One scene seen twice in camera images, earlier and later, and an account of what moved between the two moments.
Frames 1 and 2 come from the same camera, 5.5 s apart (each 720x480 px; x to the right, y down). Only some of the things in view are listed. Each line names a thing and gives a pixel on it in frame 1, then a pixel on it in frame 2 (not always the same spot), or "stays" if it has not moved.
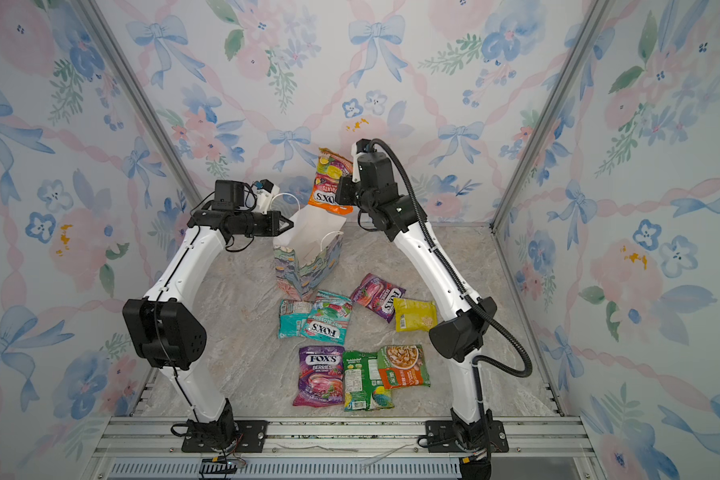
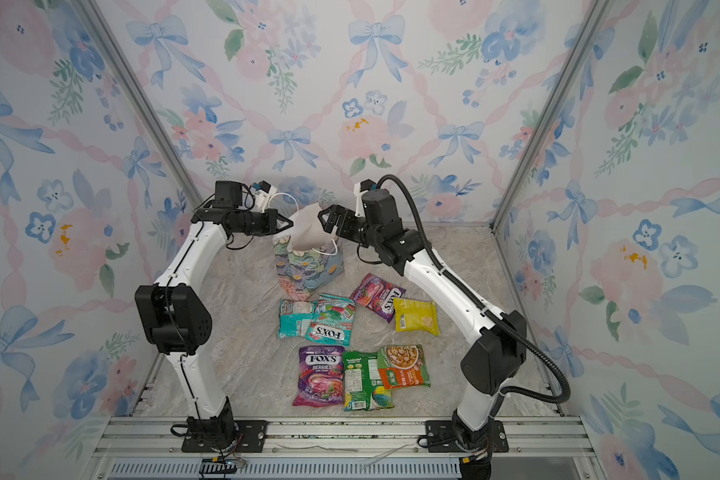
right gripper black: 346,186 -> 350,220
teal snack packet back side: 292,318 stays
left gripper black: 274,220 stays
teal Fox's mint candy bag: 329,319 stays
